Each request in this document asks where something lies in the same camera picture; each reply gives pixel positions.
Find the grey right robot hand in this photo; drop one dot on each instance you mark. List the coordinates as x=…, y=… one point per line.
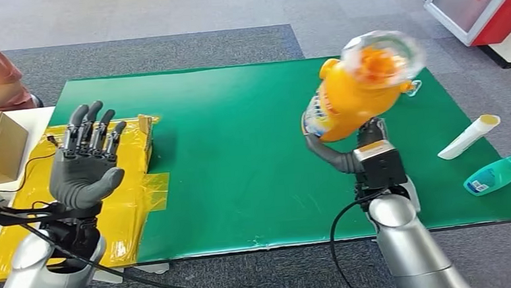
x=335, y=160

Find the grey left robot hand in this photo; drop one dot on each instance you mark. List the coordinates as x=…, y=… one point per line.
x=78, y=178

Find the orange bottle with clear cap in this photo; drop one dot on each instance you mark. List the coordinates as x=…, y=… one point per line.
x=354, y=103
x=415, y=86

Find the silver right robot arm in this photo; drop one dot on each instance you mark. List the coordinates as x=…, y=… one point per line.
x=405, y=244

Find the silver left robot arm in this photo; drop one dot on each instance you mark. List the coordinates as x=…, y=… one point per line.
x=35, y=281

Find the teal plastic bottle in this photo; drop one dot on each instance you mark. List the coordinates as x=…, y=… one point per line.
x=497, y=176

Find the yellow taped flattened box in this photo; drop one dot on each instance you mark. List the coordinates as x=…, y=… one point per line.
x=128, y=219

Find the green table mat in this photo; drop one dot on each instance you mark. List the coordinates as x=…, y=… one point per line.
x=237, y=139

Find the white tube with yellow cap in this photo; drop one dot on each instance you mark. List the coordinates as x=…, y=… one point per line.
x=467, y=138

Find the red and white sign stand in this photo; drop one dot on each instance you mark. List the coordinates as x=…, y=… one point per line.
x=471, y=0

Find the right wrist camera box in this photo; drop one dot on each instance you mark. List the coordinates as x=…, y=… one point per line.
x=381, y=167

